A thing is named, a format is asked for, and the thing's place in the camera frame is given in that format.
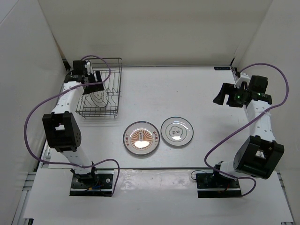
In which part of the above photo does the white plate black lettering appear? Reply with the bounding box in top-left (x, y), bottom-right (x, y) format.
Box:
top-left (160, 117), bottom-right (194, 148)

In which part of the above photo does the orange sunburst pattern plate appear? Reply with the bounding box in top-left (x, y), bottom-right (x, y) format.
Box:
top-left (122, 121), bottom-right (160, 157)

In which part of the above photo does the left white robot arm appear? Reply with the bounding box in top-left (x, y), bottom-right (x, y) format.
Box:
top-left (42, 60), bottom-right (104, 188)

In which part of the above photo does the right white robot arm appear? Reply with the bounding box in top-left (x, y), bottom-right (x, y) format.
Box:
top-left (210, 73), bottom-right (284, 188)

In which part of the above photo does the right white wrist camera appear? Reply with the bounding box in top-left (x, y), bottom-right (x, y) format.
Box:
top-left (234, 73), bottom-right (250, 88)

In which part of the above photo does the grey wire dish rack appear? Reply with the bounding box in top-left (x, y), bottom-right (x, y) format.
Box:
top-left (75, 55), bottom-right (122, 118)

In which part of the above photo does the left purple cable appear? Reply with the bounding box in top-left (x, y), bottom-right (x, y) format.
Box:
top-left (24, 55), bottom-right (120, 197)

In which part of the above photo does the purple cable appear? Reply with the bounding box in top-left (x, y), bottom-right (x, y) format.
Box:
top-left (24, 55), bottom-right (120, 197)
top-left (204, 62), bottom-right (289, 197)

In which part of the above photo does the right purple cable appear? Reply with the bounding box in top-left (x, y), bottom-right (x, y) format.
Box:
top-left (204, 62), bottom-right (289, 197)

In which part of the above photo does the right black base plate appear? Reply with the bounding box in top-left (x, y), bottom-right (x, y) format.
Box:
top-left (195, 173), bottom-right (242, 198)

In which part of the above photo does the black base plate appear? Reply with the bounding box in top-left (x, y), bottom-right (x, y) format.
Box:
top-left (69, 170), bottom-right (114, 197)
top-left (195, 173), bottom-right (242, 198)

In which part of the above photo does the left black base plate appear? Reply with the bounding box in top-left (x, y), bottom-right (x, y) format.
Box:
top-left (69, 170), bottom-right (114, 197)

